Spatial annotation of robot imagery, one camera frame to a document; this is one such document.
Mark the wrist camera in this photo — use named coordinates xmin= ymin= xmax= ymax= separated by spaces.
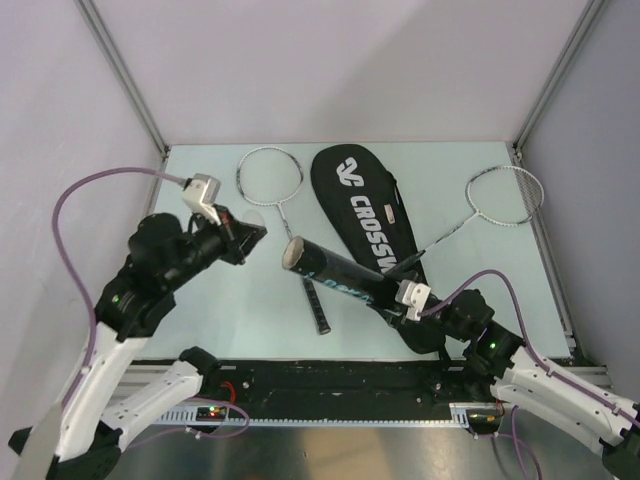
xmin=395 ymin=279 xmax=431 ymax=322
xmin=182 ymin=174 xmax=221 ymax=226

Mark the black racket bag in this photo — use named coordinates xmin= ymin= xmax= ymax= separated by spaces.
xmin=310 ymin=143 xmax=448 ymax=355

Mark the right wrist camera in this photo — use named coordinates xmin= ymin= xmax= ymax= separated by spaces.
xmin=395 ymin=279 xmax=431 ymax=322

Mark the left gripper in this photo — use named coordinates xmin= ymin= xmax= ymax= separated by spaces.
xmin=166 ymin=202 xmax=269 ymax=288

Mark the badminton racket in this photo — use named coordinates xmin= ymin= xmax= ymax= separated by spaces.
xmin=234 ymin=146 xmax=331 ymax=336
xmin=389 ymin=165 xmax=545 ymax=274

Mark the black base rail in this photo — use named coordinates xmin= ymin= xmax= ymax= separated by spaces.
xmin=164 ymin=357 xmax=501 ymax=419

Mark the white slotted cable duct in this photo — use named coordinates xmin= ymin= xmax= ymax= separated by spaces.
xmin=153 ymin=403 xmax=505 ymax=429

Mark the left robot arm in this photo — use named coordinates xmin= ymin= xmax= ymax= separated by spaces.
xmin=8 ymin=206 xmax=267 ymax=479

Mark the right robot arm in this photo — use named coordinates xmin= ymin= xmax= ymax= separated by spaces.
xmin=423 ymin=290 xmax=639 ymax=479

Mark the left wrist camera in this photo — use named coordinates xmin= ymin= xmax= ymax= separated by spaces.
xmin=182 ymin=174 xmax=221 ymax=226

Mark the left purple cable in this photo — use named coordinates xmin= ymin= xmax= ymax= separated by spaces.
xmin=53 ymin=167 xmax=186 ymax=401

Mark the black shuttlecock tube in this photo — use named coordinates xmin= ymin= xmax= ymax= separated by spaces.
xmin=282 ymin=236 xmax=399 ymax=309

